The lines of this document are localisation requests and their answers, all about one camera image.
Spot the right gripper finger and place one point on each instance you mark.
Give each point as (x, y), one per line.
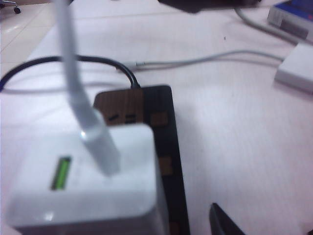
(221, 222)

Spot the white charger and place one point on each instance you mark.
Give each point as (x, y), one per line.
(85, 208)

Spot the black power strip wood top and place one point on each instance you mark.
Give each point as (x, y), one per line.
(168, 137)

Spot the blue white medicine box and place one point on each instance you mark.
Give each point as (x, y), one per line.
(288, 19)

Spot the black office chair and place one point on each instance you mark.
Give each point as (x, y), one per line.
(16, 9)

